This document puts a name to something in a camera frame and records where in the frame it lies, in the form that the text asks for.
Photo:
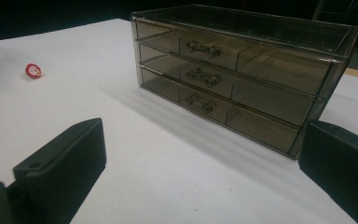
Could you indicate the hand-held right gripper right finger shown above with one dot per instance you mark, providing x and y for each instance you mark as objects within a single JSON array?
[{"x": 341, "y": 161}]

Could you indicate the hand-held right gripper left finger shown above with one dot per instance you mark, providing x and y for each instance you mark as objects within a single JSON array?
[{"x": 65, "y": 161}]

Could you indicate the smoky clear drawer organizer case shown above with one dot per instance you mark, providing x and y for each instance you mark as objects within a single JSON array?
[{"x": 261, "y": 25}]

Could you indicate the white table board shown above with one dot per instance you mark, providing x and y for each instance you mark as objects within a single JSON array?
[{"x": 155, "y": 174}]

